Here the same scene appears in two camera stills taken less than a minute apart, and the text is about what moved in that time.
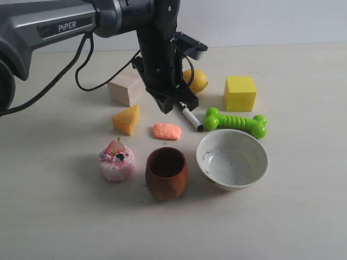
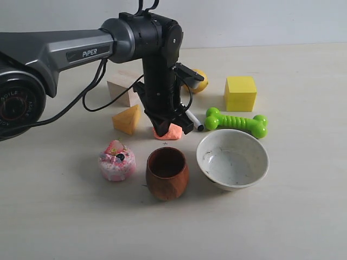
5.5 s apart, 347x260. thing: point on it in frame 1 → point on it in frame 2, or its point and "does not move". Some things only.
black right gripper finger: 186,97 → 182,120
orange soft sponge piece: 167,131 does not move
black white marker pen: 192,117 does not move
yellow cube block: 239,93 does not move
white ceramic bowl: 233,160 does not move
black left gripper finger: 166,102 → 161,124
